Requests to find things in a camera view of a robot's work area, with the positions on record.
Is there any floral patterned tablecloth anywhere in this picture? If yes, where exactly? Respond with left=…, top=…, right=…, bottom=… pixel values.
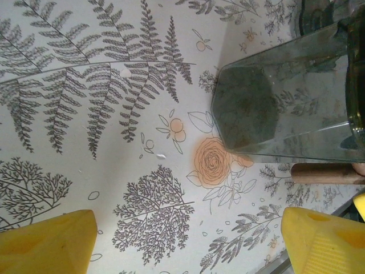
left=0, top=0, right=365, bottom=274

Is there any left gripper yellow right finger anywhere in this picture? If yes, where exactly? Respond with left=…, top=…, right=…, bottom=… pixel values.
left=281, top=207, right=365, bottom=274

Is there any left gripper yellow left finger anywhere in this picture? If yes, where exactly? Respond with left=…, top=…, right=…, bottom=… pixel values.
left=0, top=209, right=99, bottom=274

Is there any dark grey dripper with handle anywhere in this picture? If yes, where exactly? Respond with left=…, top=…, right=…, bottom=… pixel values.
left=210, top=22, right=365, bottom=185

